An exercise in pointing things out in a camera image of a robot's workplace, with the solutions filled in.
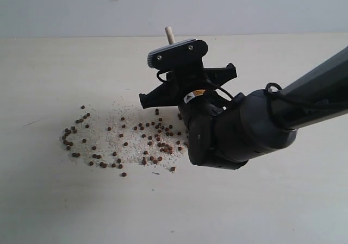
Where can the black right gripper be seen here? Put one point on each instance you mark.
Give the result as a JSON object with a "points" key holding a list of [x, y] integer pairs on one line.
{"points": [[185, 81]]}

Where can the white wooden paint brush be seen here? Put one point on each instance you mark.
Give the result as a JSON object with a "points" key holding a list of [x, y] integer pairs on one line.
{"points": [[170, 36]]}

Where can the grains and brown pellets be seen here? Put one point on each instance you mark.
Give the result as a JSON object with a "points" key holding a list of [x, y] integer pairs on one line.
{"points": [[120, 134]]}

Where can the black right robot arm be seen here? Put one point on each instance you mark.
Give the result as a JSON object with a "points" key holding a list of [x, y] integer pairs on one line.
{"points": [[227, 132]]}

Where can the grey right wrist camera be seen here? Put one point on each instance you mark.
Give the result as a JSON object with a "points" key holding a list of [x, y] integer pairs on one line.
{"points": [[177, 54]]}

